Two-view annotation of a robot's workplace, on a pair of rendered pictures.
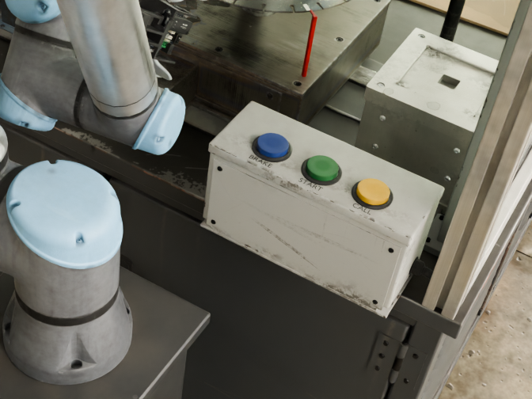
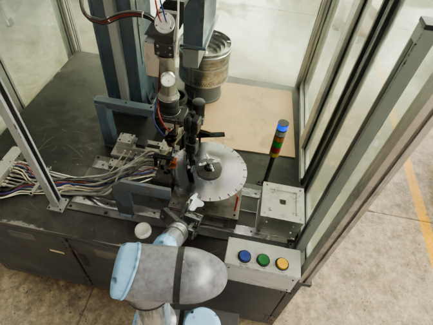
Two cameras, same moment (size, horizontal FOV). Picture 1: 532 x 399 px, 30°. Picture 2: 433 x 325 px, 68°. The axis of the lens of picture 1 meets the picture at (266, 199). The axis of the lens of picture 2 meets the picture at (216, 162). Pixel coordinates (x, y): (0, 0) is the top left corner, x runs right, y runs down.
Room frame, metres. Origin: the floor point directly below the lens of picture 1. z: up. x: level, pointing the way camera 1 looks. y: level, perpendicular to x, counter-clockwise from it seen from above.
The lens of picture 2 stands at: (0.48, 0.30, 2.01)
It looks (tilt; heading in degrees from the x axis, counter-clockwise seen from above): 49 degrees down; 343
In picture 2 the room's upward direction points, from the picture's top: 7 degrees clockwise
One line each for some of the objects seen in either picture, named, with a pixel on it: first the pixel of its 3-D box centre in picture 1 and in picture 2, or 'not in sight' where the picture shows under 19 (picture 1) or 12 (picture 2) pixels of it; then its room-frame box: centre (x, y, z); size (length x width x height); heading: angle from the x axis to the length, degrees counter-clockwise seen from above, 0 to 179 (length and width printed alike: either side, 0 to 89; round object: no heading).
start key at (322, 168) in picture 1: (321, 171); (263, 260); (0.92, -0.06, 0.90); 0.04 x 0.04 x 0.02
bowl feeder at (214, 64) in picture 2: not in sight; (203, 69); (2.12, -0.06, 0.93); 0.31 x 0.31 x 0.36
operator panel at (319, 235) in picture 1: (317, 207); (259, 264); (0.93, -0.07, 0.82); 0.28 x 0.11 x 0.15; 68
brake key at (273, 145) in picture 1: (271, 148); (244, 256); (0.95, 0.00, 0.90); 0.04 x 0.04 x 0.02
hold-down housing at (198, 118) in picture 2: not in sight; (192, 133); (1.34, 0.14, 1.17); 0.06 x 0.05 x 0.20; 59
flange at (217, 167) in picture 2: not in sight; (209, 167); (1.34, 0.06, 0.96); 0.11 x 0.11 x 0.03
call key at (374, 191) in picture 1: (372, 195); (281, 264); (0.89, -0.13, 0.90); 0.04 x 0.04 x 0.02
